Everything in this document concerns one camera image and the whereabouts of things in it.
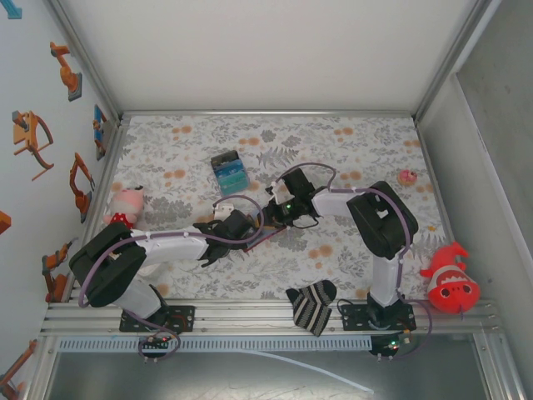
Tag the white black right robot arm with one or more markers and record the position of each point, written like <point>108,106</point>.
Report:
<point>385,279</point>

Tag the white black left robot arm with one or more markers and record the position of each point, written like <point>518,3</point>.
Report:
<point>175,248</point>

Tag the teal credit card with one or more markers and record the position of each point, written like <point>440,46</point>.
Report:
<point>235,189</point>
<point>232,178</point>

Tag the blue credit card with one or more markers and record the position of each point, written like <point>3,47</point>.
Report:
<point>229,168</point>

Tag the black credit card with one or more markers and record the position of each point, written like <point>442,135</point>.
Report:
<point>225,159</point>

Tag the floral print tablecloth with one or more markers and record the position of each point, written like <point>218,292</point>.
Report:
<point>291,266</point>

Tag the blue teal box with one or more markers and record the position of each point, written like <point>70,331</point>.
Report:
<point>231,175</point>

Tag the black beige striped sock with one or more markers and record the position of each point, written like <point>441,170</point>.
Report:
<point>310,304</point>

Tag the pink toy donut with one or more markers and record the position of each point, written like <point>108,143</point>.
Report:
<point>407,177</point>

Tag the pink pig plush toy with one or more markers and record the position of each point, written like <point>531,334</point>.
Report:
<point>125,204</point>

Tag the black controller board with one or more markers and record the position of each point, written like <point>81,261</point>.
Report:
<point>389,346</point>
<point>160,343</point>

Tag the red fish plush toy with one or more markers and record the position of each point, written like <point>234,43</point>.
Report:
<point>451,283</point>

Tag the thin aluminium frame rail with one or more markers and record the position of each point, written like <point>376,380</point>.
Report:
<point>250,112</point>

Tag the wide aluminium frame rail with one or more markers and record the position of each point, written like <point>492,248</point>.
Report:
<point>250,316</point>

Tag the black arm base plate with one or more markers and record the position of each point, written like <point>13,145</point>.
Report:
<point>354,318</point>
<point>183,318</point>

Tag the aluminium side rail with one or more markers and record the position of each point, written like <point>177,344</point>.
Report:
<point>95,200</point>

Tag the blue orange wall sticker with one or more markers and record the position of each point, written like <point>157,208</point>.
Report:
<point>99,129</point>

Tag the aluminium corner post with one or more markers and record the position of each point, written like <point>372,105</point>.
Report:
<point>451,58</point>
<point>85,58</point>

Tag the orange curved frame wall sticker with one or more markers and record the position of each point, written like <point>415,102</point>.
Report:
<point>27,133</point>

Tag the orange block wall sticker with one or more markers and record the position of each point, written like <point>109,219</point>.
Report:
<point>4,223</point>

